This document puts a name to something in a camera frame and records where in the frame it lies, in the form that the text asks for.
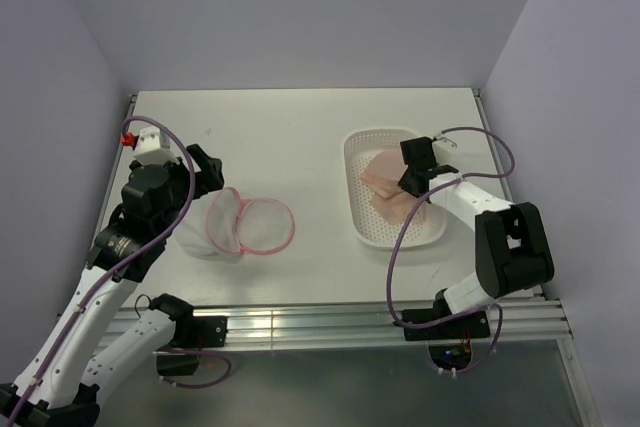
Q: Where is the pink bra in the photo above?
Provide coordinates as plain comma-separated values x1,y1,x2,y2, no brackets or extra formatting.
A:
360,149,417,225

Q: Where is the white mesh laundry bag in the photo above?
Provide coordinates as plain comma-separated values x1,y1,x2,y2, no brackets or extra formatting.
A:
173,187,295,261

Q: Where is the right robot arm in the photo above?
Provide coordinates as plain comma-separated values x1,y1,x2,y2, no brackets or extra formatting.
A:
385,137,555,337

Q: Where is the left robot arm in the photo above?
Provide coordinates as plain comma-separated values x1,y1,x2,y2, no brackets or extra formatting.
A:
1,144,224,426

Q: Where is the white perforated plastic basket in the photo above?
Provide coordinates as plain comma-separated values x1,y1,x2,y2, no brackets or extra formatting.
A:
343,128,418,250

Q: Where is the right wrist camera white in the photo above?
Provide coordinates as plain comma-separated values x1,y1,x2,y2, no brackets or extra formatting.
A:
432,132,458,163

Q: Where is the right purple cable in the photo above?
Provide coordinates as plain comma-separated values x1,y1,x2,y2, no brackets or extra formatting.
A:
387,126,519,331

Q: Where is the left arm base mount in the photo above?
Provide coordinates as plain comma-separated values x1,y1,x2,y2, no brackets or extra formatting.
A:
148,294,228,378

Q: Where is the aluminium rail frame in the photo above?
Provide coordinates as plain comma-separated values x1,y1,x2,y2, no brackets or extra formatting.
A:
194,296,573,352

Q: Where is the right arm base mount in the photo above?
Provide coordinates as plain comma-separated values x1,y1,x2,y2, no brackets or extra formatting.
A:
401,306,491,374

